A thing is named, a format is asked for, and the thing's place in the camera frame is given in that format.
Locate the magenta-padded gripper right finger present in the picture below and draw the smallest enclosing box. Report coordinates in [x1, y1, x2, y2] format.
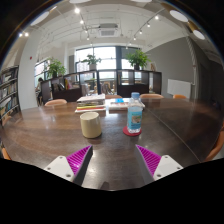
[134, 144, 185, 186]

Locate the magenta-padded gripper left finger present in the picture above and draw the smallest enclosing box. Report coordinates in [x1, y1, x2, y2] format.
[43, 144, 94, 187]

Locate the clear blue-capped water bottle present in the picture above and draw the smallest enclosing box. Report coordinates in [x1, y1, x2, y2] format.
[126, 92, 144, 134]

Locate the flat round red coaster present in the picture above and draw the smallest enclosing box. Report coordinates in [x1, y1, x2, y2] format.
[122, 125, 143, 137]

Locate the stack of books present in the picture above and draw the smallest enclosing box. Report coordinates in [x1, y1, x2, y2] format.
[74, 93, 107, 114]

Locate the person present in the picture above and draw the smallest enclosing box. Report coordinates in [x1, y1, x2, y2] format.
[34, 77, 44, 106]

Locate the dark low shelf unit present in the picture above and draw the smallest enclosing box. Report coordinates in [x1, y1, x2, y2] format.
[39, 68, 163, 103]

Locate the tall bookshelf with books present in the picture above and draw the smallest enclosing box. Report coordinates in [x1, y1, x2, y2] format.
[0, 64, 20, 126]

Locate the group of potted green plants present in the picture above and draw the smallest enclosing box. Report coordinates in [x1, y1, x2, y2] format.
[46, 49, 152, 79]

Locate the white ceiling air conditioner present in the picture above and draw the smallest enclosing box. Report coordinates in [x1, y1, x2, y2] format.
[97, 23, 120, 38]

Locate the group of round ceiling lights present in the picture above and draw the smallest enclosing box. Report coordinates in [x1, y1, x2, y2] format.
[29, 0, 206, 41]

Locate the group of ceiling spotlights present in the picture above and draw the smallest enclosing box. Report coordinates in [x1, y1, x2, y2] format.
[18, 7, 160, 44]

